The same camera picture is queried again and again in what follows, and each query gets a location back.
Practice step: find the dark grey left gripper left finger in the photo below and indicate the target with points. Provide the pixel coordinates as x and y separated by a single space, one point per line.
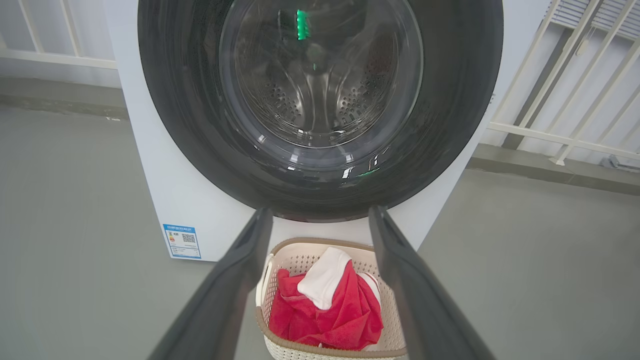
225 300

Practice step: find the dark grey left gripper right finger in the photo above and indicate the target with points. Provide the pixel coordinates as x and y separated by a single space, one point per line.
425 310

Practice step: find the red and white garment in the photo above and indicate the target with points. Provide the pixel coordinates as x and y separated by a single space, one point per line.
340 320

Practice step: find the black round washer door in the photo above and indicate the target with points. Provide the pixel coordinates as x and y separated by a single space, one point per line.
175 100

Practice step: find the cream perforated laundry basket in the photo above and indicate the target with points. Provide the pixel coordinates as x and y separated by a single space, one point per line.
295 260

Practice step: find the white front-load washing machine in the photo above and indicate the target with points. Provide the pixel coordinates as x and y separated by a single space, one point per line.
150 175

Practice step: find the blue energy label sticker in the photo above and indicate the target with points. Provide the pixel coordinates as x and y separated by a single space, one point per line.
182 241

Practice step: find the white metal railing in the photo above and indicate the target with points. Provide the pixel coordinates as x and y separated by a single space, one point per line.
550 137
50 57

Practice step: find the white louvred vent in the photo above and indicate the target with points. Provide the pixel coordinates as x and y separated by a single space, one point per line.
575 15

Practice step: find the grey floor bracket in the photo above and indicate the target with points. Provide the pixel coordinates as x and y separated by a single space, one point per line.
617 162

